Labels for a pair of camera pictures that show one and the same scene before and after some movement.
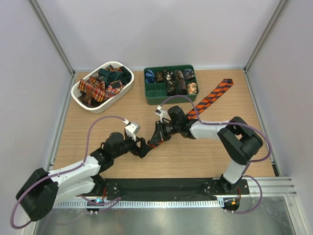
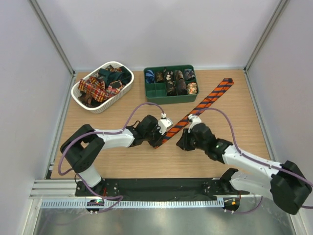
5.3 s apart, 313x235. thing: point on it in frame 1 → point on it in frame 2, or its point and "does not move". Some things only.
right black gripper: x=159 y=135 → x=183 y=141
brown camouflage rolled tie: x=159 y=77 does not move
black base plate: x=171 y=189 does not move
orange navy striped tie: x=223 y=86 does not move
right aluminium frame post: x=247 y=76 does not move
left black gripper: x=144 y=148 → x=159 y=139
